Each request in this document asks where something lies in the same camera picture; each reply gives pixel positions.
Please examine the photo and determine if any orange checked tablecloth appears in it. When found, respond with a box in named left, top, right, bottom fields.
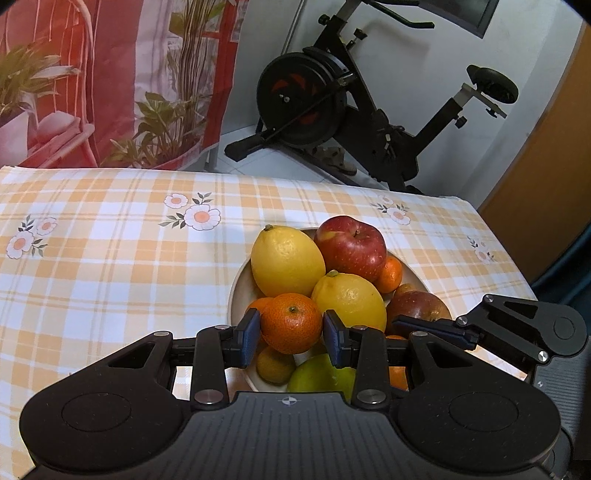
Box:
left=0, top=165, right=539, bottom=480

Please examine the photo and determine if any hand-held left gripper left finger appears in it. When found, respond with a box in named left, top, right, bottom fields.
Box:
left=99, top=308, right=263, bottom=411

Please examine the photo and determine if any wooden door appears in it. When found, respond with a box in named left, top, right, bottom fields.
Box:
left=478, top=28, right=591, bottom=282

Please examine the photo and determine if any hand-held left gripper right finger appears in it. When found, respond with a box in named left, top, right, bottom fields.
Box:
left=323, top=310, right=490, bottom=411

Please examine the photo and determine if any orange mandarin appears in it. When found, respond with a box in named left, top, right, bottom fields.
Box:
left=245, top=296, right=275, bottom=324
left=261, top=293, right=323, bottom=355
left=375, top=256, right=403, bottom=294
left=389, top=362, right=411, bottom=392

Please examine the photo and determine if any green apple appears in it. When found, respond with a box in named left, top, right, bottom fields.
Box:
left=287, top=353, right=357, bottom=394

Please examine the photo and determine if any dark blue curtain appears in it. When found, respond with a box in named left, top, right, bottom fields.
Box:
left=531, top=217, right=591, bottom=305

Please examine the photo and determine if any brown slipper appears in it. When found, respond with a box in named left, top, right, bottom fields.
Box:
left=314, top=147, right=358, bottom=176

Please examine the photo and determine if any black exercise bike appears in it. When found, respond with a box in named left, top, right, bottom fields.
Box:
left=225, top=0, right=520, bottom=195

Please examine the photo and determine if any beige plate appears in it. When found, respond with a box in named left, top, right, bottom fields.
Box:
left=227, top=228, right=455, bottom=393

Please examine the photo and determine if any brown kiwi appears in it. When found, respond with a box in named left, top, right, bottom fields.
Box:
left=256, top=345, right=297, bottom=385

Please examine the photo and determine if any yellow lemon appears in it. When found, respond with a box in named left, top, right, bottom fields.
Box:
left=250, top=224, right=327, bottom=298
left=311, top=270, right=387, bottom=333

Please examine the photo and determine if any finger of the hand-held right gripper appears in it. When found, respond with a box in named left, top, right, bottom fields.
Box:
left=392, top=293, right=555, bottom=371

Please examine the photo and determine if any dark window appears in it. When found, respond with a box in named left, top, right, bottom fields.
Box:
left=418, top=0, right=497, bottom=38

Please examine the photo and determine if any bright red apple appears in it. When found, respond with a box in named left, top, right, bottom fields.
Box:
left=315, top=215, right=387, bottom=283

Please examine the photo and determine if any dark red-brown apple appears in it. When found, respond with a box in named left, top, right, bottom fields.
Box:
left=385, top=284, right=453, bottom=337

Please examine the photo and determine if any printed backdrop cloth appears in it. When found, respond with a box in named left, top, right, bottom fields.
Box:
left=0, top=0, right=250, bottom=169

